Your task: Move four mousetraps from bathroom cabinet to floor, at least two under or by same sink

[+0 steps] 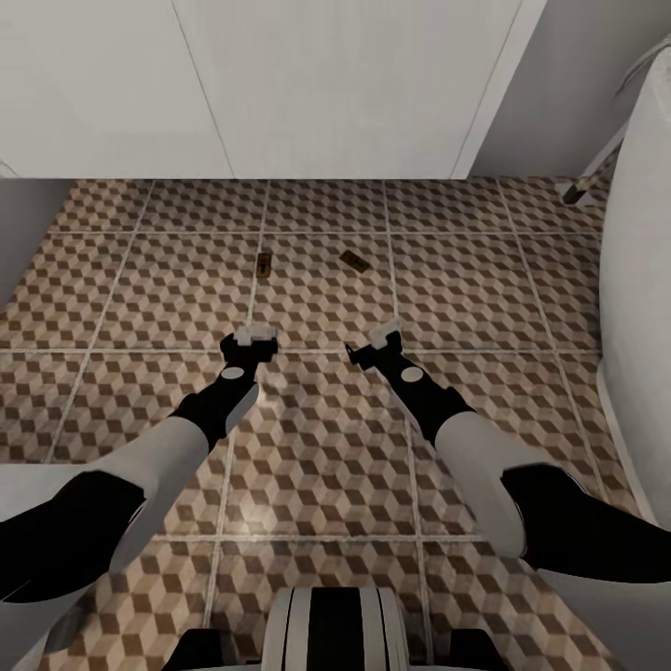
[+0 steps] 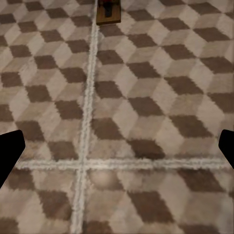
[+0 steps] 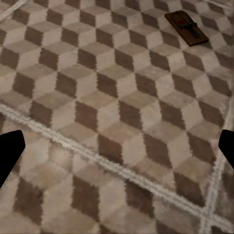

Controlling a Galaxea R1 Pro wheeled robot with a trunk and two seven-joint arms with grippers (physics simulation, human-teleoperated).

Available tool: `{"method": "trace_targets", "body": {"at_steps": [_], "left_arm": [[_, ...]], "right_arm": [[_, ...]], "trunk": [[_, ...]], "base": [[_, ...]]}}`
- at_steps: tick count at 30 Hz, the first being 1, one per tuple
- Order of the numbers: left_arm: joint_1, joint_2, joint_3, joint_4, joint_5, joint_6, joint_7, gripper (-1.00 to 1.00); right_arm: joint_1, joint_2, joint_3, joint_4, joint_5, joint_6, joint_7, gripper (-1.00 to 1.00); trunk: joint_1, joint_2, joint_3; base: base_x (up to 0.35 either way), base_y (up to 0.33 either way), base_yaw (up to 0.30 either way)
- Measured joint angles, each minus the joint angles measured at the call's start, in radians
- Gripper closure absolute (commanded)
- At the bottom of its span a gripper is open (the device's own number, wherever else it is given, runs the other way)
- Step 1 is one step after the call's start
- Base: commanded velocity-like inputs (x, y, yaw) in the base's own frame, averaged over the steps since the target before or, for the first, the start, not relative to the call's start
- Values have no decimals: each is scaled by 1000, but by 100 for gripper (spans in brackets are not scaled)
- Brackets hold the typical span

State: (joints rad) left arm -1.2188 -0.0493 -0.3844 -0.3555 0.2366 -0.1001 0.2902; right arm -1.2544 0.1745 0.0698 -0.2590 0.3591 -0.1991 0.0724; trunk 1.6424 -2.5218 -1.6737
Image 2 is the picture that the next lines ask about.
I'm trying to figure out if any mousetrap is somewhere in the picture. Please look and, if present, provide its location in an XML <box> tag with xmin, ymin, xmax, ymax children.
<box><xmin>96</xmin><ymin>0</ymin><xmax>121</xmax><ymax>25</ymax></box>

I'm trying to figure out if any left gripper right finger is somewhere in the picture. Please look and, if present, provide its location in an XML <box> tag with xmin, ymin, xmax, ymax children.
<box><xmin>218</xmin><ymin>130</ymin><xmax>234</xmax><ymax>169</ymax></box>

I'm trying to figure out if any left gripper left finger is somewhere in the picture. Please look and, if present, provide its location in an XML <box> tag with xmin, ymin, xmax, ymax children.
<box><xmin>0</xmin><ymin>130</ymin><xmax>25</xmax><ymax>188</ymax></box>

